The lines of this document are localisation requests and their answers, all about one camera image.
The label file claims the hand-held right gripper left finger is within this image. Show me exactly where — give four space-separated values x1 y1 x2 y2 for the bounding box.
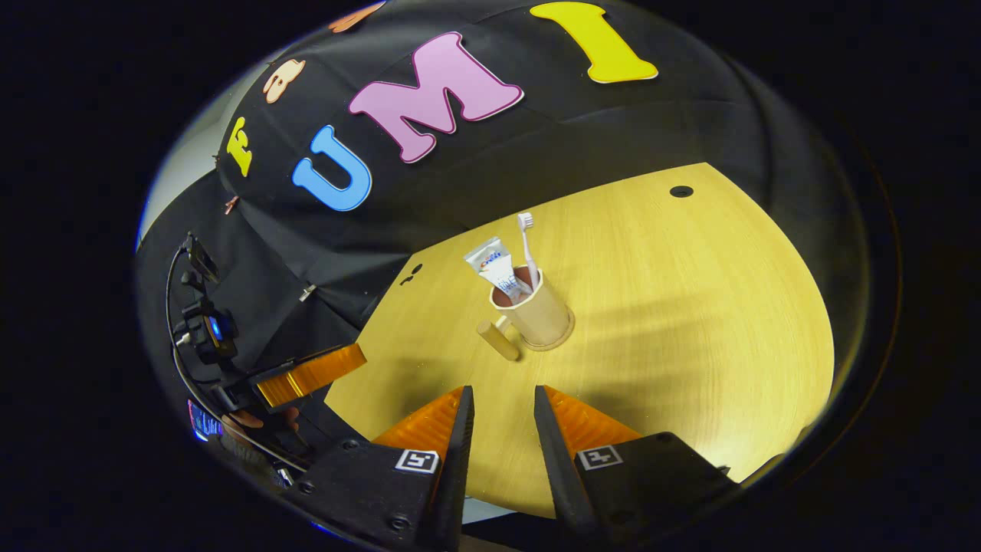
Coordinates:
287 385 476 552

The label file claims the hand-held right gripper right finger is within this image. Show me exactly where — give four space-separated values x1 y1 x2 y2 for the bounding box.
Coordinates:
533 384 741 543

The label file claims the beige cup with handle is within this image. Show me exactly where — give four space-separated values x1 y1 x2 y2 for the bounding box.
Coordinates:
477 266 574 363

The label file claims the white toothpaste tube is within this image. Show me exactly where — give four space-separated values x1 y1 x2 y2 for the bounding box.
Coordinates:
464 236 533 304

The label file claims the pale pink toothbrush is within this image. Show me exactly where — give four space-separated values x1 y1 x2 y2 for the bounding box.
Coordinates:
517 212 542 292

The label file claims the thin black cable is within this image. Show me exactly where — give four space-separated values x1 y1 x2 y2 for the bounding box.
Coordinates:
165 245 311 472

